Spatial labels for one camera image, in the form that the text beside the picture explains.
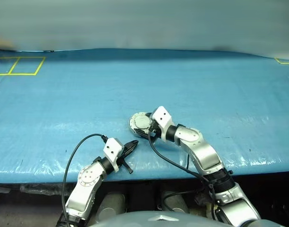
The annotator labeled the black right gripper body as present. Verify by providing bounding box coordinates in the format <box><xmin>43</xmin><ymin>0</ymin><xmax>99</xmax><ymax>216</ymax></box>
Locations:
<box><xmin>148</xmin><ymin>120</ymin><xmax>163</xmax><ymax>143</ymax></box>

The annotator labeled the blue plastic table cover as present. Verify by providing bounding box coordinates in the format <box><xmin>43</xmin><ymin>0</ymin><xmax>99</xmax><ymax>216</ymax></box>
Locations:
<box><xmin>0</xmin><ymin>48</ymin><xmax>289</xmax><ymax>184</ymax></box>

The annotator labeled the grey rounded shape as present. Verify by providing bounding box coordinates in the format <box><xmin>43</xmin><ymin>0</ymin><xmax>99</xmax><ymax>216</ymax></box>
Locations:
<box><xmin>162</xmin><ymin>191</ymin><xmax>190</xmax><ymax>214</ymax></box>
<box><xmin>96</xmin><ymin>192</ymin><xmax>127</xmax><ymax>223</ymax></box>

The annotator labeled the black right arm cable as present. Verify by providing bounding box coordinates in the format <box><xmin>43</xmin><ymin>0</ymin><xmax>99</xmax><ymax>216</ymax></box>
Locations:
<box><xmin>148</xmin><ymin>132</ymin><xmax>220</xmax><ymax>220</ymax></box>

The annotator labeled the round silver metal object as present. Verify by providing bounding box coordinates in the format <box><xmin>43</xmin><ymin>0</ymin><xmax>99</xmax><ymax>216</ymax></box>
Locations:
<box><xmin>128</xmin><ymin>111</ymin><xmax>153</xmax><ymax>138</ymax></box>

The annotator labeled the grey robot torso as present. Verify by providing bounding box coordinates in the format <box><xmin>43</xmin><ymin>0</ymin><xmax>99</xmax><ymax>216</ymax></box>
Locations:
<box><xmin>87</xmin><ymin>210</ymin><xmax>227</xmax><ymax>227</ymax></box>

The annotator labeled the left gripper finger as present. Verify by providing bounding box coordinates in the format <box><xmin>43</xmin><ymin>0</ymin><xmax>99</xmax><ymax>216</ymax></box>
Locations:
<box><xmin>124</xmin><ymin>145</ymin><xmax>138</xmax><ymax>157</ymax></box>
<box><xmin>125</xmin><ymin>140</ymin><xmax>139</xmax><ymax>150</ymax></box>

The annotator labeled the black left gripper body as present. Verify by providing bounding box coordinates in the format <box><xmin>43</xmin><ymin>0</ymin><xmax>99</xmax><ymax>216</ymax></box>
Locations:
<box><xmin>118</xmin><ymin>147</ymin><xmax>134</xmax><ymax>175</ymax></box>

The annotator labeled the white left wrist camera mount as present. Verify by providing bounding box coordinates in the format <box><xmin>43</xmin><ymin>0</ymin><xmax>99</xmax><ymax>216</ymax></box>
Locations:
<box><xmin>102</xmin><ymin>138</ymin><xmax>125</xmax><ymax>172</ymax></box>

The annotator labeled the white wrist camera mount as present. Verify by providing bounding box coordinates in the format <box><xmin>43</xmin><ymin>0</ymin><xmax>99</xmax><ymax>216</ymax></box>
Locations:
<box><xmin>151</xmin><ymin>106</ymin><xmax>176</xmax><ymax>143</ymax></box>
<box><xmin>102</xmin><ymin>138</ymin><xmax>125</xmax><ymax>172</ymax></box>

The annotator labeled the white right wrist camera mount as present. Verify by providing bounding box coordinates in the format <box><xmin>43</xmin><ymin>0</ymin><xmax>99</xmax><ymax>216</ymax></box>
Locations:
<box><xmin>151</xmin><ymin>106</ymin><xmax>176</xmax><ymax>143</ymax></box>

